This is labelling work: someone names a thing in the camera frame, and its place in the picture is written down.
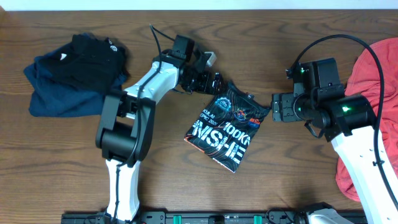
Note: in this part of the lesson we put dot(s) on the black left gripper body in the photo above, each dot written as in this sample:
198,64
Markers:
210,83

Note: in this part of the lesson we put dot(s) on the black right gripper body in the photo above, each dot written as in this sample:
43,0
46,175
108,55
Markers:
283,102

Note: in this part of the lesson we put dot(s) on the black orange patterned jersey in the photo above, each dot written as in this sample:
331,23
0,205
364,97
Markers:
226,127

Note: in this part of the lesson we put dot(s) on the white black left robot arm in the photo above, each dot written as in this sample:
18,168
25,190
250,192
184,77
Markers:
126,124

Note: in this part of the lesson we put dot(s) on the folded black shirt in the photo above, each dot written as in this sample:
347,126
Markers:
88,64

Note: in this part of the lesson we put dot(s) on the folded navy blue shirt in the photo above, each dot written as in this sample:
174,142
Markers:
53,99

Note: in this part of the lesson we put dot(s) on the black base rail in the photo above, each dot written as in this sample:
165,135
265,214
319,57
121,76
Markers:
272,216

